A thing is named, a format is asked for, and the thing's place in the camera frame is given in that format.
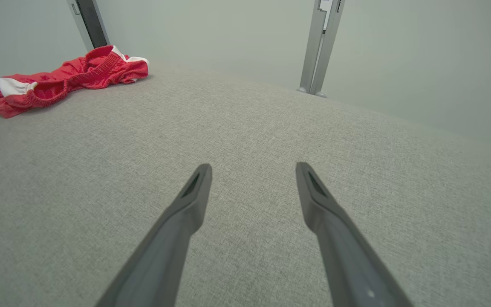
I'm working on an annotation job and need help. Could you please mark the grey partition edge post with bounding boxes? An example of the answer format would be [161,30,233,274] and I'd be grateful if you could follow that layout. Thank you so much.
[66,0,110,49]

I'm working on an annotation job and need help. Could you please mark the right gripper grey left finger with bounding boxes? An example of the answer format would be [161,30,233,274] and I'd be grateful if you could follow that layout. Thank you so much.
[94,163,213,307]

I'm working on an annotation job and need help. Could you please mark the red shorts white panels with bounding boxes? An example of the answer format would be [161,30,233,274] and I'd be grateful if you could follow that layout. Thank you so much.
[0,45,150,119]

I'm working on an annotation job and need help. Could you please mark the grey double partition post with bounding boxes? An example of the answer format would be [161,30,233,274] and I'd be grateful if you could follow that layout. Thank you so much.
[296,0,346,98]

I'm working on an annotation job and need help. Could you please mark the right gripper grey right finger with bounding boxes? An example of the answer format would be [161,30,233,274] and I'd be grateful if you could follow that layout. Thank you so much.
[295,162,413,307]

